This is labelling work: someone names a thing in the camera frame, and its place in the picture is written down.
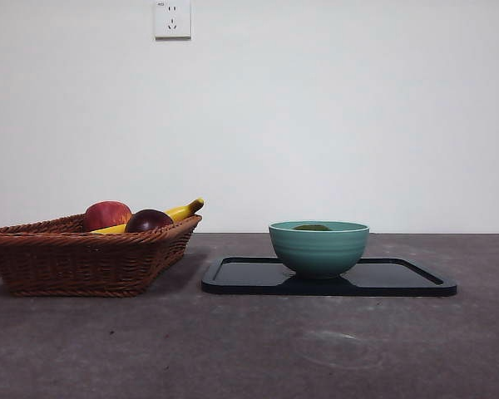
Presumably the brown wicker basket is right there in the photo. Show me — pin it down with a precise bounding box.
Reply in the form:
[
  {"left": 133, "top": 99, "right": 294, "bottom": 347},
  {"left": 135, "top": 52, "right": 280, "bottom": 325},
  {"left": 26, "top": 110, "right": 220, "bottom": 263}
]
[{"left": 0, "top": 214, "right": 203, "bottom": 298}]

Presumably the teal ribbed bowl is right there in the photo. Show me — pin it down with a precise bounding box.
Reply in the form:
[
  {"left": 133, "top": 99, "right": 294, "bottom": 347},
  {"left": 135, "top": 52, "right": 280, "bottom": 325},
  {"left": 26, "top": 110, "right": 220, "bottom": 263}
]
[{"left": 268, "top": 220, "right": 371, "bottom": 280}]

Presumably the red apple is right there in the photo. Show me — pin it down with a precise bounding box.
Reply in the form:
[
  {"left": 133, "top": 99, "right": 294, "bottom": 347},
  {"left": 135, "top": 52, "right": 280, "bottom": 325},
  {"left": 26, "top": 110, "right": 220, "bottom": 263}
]
[{"left": 82, "top": 200, "right": 133, "bottom": 233}]

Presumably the black rectangular tray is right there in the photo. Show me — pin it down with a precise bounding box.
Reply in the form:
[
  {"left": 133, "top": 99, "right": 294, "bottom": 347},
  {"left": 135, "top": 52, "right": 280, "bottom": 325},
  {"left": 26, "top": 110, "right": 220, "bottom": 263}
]
[{"left": 200, "top": 256, "right": 458, "bottom": 298}]

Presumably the white wall socket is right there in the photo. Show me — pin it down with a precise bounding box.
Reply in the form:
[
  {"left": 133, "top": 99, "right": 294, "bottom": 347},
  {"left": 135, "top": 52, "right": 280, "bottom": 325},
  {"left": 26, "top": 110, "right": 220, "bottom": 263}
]
[{"left": 154, "top": 1, "right": 192, "bottom": 42}]

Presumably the yellow banana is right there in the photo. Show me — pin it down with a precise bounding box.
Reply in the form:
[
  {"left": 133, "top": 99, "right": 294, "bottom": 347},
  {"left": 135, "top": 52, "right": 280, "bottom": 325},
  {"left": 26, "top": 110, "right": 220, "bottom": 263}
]
[{"left": 89, "top": 198, "right": 205, "bottom": 235}]

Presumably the dark purple round fruit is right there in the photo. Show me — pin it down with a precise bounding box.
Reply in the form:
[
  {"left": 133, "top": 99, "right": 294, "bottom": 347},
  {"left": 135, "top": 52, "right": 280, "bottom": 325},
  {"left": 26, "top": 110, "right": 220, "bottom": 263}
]
[{"left": 124, "top": 209, "right": 175, "bottom": 234}]

